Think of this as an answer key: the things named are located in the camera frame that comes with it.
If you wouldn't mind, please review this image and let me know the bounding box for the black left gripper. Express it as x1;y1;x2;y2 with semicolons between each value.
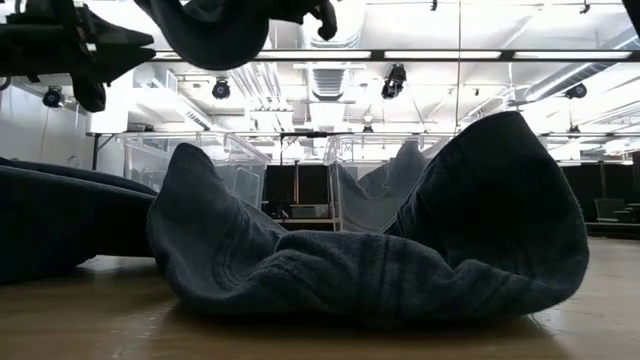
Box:
47;0;157;114

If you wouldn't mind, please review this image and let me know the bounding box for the dark teal knit hat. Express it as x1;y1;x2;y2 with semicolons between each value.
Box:
133;0;339;72

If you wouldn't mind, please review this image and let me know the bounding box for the navy blue knit hat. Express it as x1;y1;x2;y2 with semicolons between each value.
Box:
0;156;159;287
146;110;590;329

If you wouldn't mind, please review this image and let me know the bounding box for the black track spotlight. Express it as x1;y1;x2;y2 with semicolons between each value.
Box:
380;63;407;100
210;77;232;101
42;85;65;110
564;82;589;101

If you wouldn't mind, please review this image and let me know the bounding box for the clear plastic bin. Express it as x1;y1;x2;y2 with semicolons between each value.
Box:
324;132;454;234
119;130;272;211

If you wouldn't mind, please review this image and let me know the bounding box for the black cabinet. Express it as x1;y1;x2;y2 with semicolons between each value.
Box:
263;163;331;221

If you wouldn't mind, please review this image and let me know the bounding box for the wooden shelf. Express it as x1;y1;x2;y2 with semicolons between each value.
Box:
272;202;344;232

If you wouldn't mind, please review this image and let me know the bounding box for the black ceiling light track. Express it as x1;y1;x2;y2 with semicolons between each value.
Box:
149;47;640;63

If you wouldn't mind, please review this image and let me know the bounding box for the thin vertical rod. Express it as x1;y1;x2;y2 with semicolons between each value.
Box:
456;0;462;136

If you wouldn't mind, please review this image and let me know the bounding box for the dark room partition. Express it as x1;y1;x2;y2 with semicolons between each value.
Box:
559;163;640;236

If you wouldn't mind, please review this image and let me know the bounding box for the dark green chair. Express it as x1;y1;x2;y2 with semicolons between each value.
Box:
593;197;629;225

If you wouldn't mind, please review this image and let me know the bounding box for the black metal frame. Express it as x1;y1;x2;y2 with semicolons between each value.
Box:
84;128;454;172

